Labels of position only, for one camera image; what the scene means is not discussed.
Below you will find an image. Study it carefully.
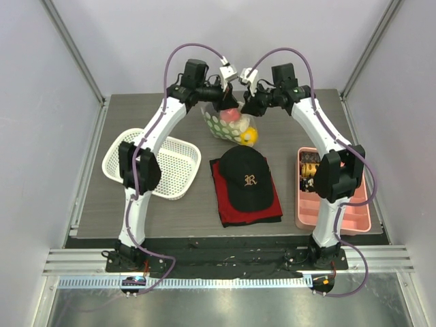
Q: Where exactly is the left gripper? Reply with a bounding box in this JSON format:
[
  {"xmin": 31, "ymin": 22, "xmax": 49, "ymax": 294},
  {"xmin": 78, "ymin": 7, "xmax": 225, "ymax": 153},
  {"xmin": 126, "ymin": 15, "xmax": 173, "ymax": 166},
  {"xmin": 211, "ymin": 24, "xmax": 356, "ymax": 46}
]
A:
[{"xmin": 196, "ymin": 79, "xmax": 240, "ymax": 114}]

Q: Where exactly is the clear zip top bag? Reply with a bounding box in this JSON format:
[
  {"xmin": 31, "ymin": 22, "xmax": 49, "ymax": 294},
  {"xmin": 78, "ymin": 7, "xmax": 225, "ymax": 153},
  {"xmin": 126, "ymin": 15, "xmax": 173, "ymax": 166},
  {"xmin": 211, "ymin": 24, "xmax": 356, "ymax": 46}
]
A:
[{"xmin": 201, "ymin": 102, "xmax": 258, "ymax": 145}]

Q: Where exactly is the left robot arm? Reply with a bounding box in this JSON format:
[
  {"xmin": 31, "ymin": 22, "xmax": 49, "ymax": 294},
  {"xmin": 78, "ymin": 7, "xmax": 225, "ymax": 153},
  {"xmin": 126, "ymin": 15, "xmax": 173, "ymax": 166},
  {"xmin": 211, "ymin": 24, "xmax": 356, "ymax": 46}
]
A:
[{"xmin": 107, "ymin": 58, "xmax": 238, "ymax": 272}]

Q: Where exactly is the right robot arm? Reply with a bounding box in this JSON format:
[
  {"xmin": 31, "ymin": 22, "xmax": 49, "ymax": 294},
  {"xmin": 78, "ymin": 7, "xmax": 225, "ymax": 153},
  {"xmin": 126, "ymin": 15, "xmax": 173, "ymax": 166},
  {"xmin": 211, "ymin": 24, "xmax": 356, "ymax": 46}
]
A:
[{"xmin": 239, "ymin": 63, "xmax": 365, "ymax": 269}]

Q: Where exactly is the fake red peach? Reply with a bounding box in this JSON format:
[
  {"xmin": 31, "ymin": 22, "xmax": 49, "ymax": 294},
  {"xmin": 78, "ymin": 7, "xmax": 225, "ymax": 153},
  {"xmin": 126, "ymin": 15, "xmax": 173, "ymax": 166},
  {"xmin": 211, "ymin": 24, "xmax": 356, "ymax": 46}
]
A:
[{"xmin": 219, "ymin": 108, "xmax": 240, "ymax": 124}]

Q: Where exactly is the fake orange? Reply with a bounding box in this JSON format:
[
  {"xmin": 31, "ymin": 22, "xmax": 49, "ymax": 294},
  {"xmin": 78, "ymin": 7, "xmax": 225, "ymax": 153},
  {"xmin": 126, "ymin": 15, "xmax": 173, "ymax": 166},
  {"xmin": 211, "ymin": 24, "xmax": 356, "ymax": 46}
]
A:
[{"xmin": 240, "ymin": 127, "xmax": 258, "ymax": 146}]

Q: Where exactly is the black baseball cap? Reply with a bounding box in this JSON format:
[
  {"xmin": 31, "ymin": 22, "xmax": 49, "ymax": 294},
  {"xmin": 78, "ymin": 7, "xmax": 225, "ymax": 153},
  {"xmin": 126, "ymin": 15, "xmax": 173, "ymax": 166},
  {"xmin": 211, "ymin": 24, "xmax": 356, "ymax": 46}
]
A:
[{"xmin": 219, "ymin": 145, "xmax": 275, "ymax": 213}]

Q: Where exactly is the dark floral rolled sock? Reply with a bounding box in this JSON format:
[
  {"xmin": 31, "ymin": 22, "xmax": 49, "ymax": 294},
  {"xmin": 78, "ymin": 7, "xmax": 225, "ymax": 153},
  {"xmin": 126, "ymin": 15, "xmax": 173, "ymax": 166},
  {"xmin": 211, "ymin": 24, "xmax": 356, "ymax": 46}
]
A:
[{"xmin": 299, "ymin": 151, "xmax": 321, "ymax": 164}]

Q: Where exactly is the white perforated plastic basket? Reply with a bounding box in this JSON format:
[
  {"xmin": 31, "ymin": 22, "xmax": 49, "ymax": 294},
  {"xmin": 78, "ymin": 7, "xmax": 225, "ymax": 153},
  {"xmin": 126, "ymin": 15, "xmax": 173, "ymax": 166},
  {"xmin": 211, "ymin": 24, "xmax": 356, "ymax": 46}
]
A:
[{"xmin": 102, "ymin": 128, "xmax": 202, "ymax": 200}]

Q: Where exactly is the yellow tiger rolled sock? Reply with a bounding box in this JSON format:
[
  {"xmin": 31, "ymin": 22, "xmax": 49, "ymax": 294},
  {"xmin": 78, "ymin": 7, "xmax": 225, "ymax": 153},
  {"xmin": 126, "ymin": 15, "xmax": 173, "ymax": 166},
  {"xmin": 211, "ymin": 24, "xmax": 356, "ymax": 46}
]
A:
[{"xmin": 300, "ymin": 163, "xmax": 320, "ymax": 178}]

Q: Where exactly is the black white rolled sock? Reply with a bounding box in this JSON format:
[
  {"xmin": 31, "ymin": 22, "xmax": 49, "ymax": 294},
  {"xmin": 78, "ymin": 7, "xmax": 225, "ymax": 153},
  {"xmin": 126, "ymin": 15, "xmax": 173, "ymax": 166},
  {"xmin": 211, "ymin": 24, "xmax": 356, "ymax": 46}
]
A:
[{"xmin": 299, "ymin": 177, "xmax": 315, "ymax": 193}]

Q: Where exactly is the red folded cloth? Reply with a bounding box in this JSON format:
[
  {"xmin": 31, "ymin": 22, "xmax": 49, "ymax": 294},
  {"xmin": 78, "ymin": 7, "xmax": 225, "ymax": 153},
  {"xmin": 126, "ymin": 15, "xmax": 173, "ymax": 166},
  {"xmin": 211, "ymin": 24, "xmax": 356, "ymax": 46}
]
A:
[{"xmin": 209, "ymin": 159, "xmax": 283, "ymax": 228}]

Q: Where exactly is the pink divided organizer tray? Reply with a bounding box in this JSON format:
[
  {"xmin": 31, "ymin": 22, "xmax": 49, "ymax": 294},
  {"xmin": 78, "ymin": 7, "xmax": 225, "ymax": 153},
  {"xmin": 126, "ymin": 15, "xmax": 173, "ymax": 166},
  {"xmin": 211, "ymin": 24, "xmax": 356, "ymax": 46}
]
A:
[{"xmin": 295, "ymin": 147, "xmax": 371, "ymax": 236}]

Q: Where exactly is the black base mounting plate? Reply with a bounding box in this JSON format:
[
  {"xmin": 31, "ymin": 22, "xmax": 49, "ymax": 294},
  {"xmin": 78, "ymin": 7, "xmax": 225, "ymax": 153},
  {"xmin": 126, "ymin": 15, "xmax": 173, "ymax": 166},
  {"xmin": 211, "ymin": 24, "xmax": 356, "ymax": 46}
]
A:
[{"xmin": 64, "ymin": 236, "xmax": 391, "ymax": 279}]

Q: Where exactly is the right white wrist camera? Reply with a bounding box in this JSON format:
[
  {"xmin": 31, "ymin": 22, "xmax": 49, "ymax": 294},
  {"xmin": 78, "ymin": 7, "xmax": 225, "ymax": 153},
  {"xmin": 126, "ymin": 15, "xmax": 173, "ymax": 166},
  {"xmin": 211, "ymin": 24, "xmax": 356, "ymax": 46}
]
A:
[{"xmin": 238, "ymin": 67, "xmax": 260, "ymax": 96}]

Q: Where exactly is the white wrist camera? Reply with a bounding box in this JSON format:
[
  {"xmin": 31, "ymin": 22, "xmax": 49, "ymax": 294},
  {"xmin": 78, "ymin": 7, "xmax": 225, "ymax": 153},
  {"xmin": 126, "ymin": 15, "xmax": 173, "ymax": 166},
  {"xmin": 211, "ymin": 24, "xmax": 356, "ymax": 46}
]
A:
[
  {"xmin": 219, "ymin": 57, "xmax": 238, "ymax": 91},
  {"xmin": 238, "ymin": 67, "xmax": 260, "ymax": 96}
]

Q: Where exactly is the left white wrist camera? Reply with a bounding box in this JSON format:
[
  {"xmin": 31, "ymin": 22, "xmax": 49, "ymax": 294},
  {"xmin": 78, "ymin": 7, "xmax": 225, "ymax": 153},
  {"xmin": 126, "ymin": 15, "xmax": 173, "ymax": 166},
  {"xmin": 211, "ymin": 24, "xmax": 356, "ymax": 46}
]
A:
[{"xmin": 219, "ymin": 57, "xmax": 238, "ymax": 91}]

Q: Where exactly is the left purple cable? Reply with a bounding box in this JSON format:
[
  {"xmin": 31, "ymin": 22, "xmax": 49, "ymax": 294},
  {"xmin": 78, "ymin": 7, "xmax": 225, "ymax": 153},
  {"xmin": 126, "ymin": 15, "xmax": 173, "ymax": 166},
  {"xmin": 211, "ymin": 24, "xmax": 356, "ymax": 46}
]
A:
[{"xmin": 64, "ymin": 43, "xmax": 228, "ymax": 313}]

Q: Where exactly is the left aluminium frame post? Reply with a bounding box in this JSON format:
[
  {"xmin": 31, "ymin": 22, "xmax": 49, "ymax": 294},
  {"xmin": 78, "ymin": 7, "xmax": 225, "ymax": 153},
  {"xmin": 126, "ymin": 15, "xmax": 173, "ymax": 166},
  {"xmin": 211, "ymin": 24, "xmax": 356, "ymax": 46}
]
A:
[{"xmin": 39, "ymin": 0, "xmax": 106, "ymax": 105}]

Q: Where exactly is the aluminium frame post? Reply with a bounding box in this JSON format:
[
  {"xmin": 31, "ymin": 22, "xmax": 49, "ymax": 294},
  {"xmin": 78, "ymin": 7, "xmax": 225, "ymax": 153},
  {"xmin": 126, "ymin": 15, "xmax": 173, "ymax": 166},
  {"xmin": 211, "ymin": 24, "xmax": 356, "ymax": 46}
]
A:
[
  {"xmin": 39, "ymin": 0, "xmax": 106, "ymax": 105},
  {"xmin": 340, "ymin": 0, "xmax": 406, "ymax": 102}
]

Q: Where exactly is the right aluminium frame post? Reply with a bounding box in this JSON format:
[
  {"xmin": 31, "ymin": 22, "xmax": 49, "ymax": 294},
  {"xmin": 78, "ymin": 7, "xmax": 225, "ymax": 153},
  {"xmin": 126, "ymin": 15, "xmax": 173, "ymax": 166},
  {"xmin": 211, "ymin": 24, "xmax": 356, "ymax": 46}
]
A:
[{"xmin": 340, "ymin": 0, "xmax": 406, "ymax": 102}]

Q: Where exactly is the white slotted cable duct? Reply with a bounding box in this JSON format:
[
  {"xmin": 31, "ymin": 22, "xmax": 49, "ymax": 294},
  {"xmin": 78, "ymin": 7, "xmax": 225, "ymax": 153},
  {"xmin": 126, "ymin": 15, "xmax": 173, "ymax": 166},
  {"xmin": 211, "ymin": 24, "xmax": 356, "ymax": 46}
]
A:
[{"xmin": 58, "ymin": 275, "xmax": 313, "ymax": 290}]

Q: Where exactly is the aluminium front rail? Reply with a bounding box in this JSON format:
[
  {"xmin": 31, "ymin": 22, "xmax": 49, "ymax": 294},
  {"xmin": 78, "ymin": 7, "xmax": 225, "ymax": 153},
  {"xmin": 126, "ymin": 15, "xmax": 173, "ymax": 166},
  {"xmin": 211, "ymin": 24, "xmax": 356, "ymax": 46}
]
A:
[{"xmin": 43, "ymin": 245, "xmax": 414, "ymax": 276}]

